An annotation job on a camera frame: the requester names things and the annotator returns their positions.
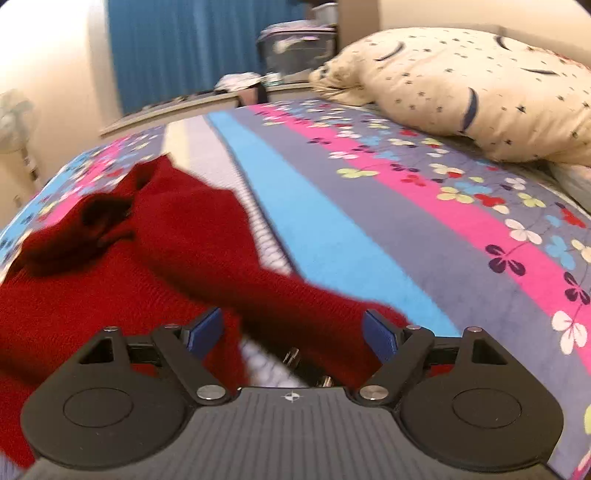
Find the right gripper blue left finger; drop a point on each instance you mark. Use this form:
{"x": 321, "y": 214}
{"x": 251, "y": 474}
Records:
{"x": 201, "y": 335}

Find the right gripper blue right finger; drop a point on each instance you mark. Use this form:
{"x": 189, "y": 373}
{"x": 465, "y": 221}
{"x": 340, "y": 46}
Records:
{"x": 381, "y": 335}

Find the red knit sweater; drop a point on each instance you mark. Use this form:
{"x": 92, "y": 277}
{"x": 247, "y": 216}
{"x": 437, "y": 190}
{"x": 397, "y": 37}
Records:
{"x": 93, "y": 370}

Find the white clothes pile on sill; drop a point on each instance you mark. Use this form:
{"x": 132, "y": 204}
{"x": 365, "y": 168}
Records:
{"x": 231, "y": 83}

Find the floral striped bed blanket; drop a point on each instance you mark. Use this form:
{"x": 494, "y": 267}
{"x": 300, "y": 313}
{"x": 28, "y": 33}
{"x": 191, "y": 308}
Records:
{"x": 355, "y": 203}

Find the cream star-patterned pillow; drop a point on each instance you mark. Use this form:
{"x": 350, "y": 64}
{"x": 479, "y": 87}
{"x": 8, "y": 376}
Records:
{"x": 516, "y": 102}

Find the blue window curtain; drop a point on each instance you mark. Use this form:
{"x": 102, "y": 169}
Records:
{"x": 166, "y": 49}

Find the white standing fan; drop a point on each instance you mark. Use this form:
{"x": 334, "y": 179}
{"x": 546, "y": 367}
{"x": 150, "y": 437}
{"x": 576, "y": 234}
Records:
{"x": 17, "y": 125}

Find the clear plastic storage bin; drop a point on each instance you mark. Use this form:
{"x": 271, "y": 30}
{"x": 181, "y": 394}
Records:
{"x": 289, "y": 48}

